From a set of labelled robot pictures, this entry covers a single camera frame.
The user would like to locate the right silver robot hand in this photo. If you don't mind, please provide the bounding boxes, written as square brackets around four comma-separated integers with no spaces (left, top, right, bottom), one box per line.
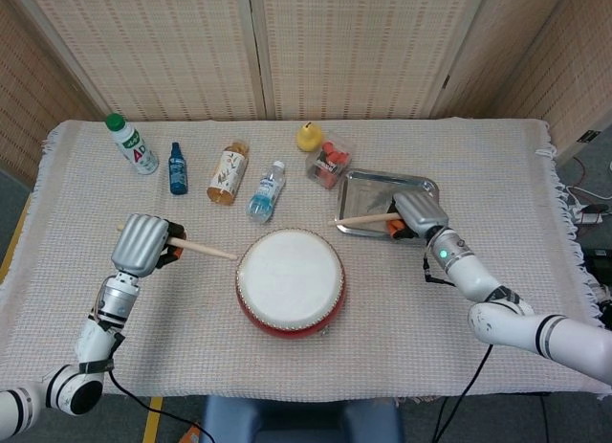
[386,192,450,242]

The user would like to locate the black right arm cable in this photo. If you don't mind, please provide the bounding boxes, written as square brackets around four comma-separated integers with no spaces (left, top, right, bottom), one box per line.
[422,255,494,443]

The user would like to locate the small blue bottle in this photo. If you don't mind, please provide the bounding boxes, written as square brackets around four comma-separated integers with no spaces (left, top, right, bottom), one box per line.
[168,142,189,196]

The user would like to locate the blue padded seat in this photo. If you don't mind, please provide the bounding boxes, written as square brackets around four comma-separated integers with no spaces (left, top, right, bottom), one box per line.
[199,394,405,443]

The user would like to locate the black box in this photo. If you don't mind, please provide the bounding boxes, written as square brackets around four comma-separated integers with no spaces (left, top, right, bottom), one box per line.
[580,247,612,287]

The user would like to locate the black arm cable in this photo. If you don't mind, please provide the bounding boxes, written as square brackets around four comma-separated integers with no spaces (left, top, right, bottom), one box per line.
[107,365,217,443]
[422,255,494,443]

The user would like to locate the amber tea bottle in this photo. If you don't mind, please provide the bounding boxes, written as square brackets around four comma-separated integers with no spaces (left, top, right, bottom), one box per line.
[206,139,250,208]

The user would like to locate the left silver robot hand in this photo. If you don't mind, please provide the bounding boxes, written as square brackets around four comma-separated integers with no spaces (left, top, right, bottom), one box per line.
[110,213,186,277]

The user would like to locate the beige woven tablecloth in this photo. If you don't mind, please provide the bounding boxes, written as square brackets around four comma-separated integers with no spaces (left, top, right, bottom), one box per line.
[0,119,607,407]

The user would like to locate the yellow toy pear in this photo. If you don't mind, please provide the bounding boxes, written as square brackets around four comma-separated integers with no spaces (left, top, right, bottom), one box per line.
[295,122,326,152]

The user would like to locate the clear water bottle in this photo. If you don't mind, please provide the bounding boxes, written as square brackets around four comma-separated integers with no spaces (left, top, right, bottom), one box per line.
[246,160,287,224]

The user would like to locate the clear box red items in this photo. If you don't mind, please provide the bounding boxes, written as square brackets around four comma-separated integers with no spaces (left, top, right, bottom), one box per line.
[304,131,356,190]

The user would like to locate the red and white drum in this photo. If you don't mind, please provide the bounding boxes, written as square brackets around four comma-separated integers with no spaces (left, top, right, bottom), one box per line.
[234,228,346,340]

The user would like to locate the white power strip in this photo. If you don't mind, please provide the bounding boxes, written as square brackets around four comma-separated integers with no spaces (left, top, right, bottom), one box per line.
[571,204,607,226]

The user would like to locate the rectangular metal tray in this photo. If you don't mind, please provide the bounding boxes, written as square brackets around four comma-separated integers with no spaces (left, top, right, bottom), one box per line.
[334,167,440,246]

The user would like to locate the white bottle green cap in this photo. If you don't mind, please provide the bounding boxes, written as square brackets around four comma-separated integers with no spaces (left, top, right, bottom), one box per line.
[104,113,160,176]

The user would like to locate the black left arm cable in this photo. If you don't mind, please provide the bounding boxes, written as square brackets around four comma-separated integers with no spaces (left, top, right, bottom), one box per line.
[107,365,217,443]

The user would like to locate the wooden drumstick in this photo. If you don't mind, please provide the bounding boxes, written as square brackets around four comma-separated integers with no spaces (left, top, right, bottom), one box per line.
[117,224,239,261]
[327,211,401,227]

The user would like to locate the bamboo folding screen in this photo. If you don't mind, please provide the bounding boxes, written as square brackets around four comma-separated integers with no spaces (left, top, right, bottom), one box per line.
[0,0,612,174]

